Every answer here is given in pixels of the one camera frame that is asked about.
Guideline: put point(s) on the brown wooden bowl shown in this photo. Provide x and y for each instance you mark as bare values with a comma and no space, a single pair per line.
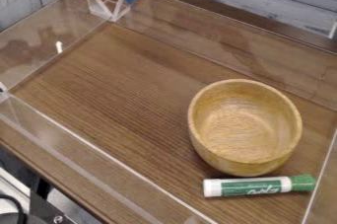
244,127

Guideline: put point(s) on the green white dry-erase marker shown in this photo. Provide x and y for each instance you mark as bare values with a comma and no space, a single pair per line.
254,186

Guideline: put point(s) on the clear acrylic tray wall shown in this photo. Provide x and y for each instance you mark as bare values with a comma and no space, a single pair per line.
95,101

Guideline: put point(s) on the black metal table frame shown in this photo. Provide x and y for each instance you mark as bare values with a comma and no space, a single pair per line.
43,212

